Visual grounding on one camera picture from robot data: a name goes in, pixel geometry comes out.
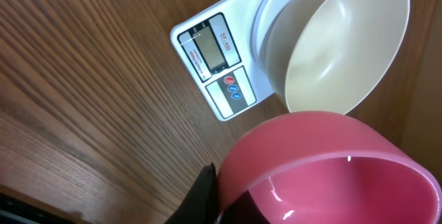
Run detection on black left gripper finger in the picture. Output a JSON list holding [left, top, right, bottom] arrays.
[[165, 163, 218, 224]]

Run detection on pink scoop blue handle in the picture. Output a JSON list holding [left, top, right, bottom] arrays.
[[218, 111, 441, 223]]

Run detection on white digital kitchen scale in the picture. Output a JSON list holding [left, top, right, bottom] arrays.
[[170, 0, 291, 121]]

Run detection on white bowl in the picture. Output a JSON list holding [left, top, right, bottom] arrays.
[[264, 0, 410, 114]]

